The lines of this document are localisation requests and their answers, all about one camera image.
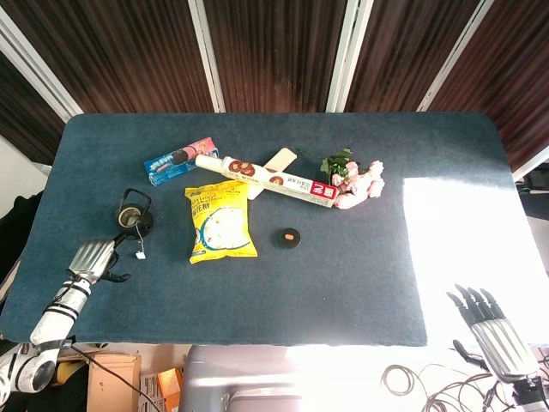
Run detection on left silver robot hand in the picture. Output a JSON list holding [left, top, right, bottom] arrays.
[[66, 233, 132, 284]]

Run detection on dark blue table cloth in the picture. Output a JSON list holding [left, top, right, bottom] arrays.
[[0, 112, 516, 348]]

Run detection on brown cardboard box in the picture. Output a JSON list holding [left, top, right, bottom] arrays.
[[85, 352, 142, 412]]

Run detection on tangled dark cables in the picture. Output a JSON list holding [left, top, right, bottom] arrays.
[[380, 362, 507, 412]]

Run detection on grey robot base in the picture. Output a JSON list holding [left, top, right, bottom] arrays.
[[178, 345, 310, 412]]

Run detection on tea bag with string tag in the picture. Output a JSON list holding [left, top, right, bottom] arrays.
[[133, 214, 147, 260]]

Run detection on long white cookie box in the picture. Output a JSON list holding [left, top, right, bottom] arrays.
[[195, 154, 336, 209]]

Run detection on black cast iron teapot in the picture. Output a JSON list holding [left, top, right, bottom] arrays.
[[114, 187, 154, 237]]

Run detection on pink flower bouquet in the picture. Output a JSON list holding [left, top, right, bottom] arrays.
[[299, 148, 386, 211]]

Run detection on yellow snack bag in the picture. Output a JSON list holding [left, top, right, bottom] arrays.
[[184, 179, 259, 264]]

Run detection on cream rectangular bar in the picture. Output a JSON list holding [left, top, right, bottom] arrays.
[[247, 147, 298, 201]]

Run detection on black round lid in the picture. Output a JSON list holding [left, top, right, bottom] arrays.
[[271, 227, 302, 251]]

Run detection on blue Oreo cookie box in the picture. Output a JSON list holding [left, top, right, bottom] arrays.
[[143, 136, 220, 187]]

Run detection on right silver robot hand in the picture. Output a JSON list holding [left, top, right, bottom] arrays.
[[445, 283, 540, 384]]

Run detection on orange packet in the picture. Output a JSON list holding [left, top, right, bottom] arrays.
[[156, 367, 184, 412]]

